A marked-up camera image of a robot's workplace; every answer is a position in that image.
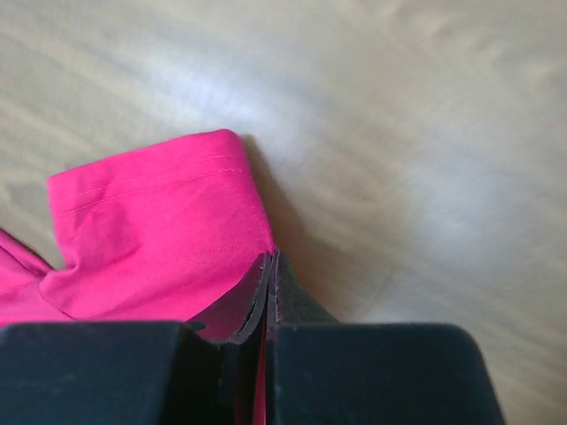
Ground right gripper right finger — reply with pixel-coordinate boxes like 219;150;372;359
265;252;504;424

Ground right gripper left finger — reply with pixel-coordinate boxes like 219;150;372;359
1;254;271;424

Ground magenta t shirt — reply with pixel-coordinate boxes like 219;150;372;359
1;130;276;424

